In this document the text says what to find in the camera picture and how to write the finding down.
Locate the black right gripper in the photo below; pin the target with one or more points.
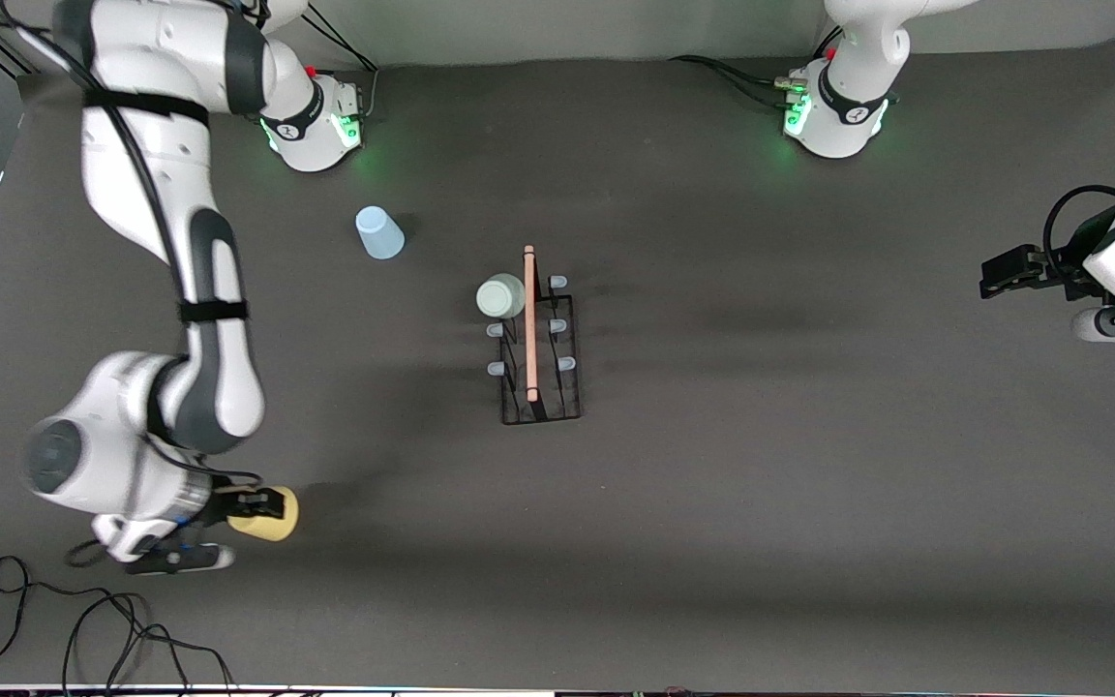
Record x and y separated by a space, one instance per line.
227 504

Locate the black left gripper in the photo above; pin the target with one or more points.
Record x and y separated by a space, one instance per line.
1067 269

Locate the yellow plastic cup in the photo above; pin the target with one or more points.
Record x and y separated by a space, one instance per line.
277 529

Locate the pale green plastic cup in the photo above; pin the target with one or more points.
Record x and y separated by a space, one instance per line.
499 297

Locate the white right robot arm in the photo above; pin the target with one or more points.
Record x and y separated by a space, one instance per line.
132 194

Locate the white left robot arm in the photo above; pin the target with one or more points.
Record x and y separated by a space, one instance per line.
848 106

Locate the light blue plastic cup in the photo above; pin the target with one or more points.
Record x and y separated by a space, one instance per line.
379 234

